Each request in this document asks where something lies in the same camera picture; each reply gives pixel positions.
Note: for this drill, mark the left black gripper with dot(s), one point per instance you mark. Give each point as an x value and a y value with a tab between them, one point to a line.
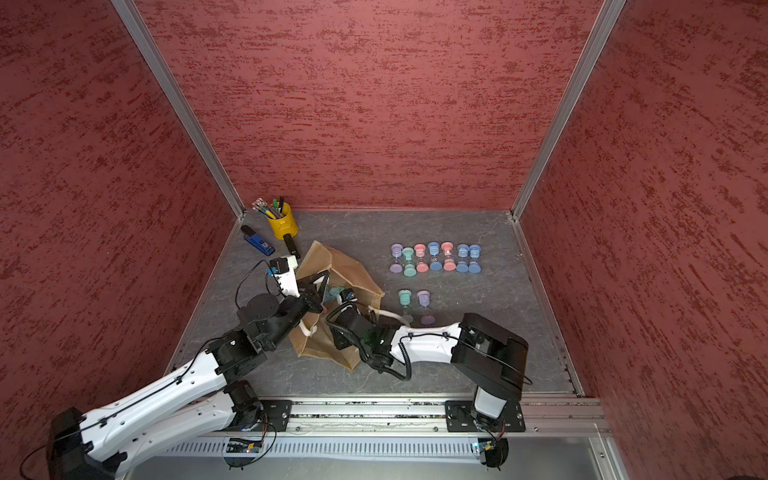
309	291

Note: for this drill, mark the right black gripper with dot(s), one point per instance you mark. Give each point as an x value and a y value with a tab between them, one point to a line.
340	337

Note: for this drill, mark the green sand timer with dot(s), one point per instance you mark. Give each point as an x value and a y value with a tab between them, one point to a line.
409	268
405	300

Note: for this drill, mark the purple sand timer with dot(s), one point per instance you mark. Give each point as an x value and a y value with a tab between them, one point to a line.
424	299
396	266

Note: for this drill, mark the pink sand timer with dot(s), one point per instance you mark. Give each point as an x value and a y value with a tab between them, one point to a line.
420	254
449	263

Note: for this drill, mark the blue sand timer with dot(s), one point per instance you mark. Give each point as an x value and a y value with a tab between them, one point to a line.
462	265
435	263
474	255

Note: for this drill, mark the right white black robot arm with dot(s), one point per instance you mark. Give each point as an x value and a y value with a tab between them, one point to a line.
492	357

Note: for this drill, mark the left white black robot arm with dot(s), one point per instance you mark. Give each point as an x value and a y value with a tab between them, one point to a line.
209	393

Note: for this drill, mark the blue stapler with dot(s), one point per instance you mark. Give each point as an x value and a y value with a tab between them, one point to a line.
252	238

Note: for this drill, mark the black staple box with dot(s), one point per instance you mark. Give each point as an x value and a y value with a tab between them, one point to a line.
291	245

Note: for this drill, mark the yellow pen cup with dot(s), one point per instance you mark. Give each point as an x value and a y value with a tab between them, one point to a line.
286	225

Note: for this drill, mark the pens in cup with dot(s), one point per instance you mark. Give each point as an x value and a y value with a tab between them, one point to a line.
272	210

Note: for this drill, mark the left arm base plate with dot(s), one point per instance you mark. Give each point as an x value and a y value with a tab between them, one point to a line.
271	415

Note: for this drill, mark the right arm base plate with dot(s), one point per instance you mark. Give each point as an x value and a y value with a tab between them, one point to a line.
461	417

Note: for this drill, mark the aluminium front rail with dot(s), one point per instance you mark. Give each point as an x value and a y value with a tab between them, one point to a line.
409	429

